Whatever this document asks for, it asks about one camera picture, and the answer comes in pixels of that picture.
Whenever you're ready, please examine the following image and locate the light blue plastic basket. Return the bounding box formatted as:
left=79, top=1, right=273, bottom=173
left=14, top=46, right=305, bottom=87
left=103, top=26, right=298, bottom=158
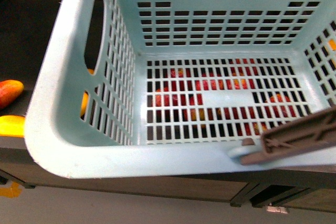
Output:
left=25, top=0, right=335, bottom=178

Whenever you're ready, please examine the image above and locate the brown basket handle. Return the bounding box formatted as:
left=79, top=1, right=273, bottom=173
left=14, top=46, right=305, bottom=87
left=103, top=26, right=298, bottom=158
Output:
left=240, top=106, right=335, bottom=165

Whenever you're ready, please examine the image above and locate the red yellow mango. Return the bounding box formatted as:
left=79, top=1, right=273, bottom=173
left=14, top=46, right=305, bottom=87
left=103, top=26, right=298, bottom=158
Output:
left=1, top=80, right=24, bottom=110

